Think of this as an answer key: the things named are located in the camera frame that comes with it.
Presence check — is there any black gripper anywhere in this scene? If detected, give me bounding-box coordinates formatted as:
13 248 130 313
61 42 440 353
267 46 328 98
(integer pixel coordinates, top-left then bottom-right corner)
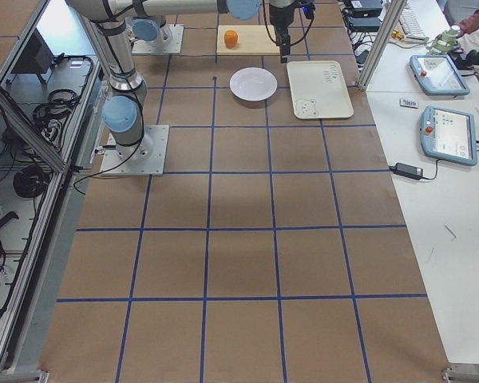
268 0 295 63

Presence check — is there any orange fruit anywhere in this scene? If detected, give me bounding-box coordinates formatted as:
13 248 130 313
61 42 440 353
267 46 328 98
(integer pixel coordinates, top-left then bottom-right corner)
224 30 239 49

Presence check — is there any white round plate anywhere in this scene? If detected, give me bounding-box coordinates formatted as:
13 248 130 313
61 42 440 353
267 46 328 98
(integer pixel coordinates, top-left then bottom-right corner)
229 67 278 101

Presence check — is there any cream bear tray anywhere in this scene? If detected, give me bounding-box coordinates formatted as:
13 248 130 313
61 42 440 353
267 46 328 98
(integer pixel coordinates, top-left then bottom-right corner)
287 61 354 120

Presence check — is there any wooden cutting board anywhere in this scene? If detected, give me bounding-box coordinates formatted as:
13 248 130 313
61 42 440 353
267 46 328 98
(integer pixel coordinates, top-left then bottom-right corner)
216 25 279 56

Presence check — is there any white keyboard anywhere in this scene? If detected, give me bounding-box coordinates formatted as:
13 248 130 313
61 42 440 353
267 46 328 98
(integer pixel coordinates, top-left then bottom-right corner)
399 7 428 41

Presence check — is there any small printed card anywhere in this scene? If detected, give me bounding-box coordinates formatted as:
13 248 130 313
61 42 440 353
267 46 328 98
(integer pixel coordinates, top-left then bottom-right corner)
399 98 418 109

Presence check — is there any upper teach pendant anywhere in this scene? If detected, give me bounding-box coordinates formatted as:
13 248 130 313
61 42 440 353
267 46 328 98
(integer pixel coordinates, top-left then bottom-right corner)
409 55 470 97

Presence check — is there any teach pendant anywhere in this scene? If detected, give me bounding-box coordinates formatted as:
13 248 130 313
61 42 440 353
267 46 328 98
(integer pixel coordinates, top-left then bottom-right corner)
420 106 477 166
409 55 470 97

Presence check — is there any black power adapter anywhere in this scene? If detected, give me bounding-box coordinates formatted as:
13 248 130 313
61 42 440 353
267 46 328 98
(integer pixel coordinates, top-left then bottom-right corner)
389 162 423 180

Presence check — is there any lower teach pendant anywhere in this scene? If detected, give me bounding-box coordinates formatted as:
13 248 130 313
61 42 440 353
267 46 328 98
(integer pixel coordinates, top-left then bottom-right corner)
420 106 477 166

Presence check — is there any aluminium frame post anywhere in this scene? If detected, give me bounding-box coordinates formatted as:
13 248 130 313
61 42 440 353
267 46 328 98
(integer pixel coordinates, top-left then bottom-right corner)
358 0 407 91

